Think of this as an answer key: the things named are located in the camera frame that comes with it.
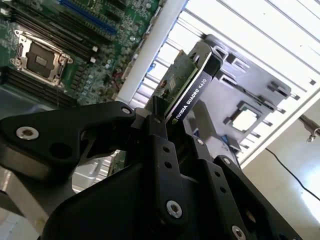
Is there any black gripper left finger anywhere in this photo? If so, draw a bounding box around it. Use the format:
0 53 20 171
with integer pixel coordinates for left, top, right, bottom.
0 95 190 227

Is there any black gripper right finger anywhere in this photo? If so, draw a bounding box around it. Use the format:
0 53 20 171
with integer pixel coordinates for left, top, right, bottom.
182 117 305 240

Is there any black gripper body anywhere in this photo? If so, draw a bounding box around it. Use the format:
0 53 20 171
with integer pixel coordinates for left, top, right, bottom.
44 162 227 240

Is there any green graphics card black cooler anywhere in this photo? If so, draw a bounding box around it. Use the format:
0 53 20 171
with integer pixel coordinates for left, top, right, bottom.
73 41 223 193

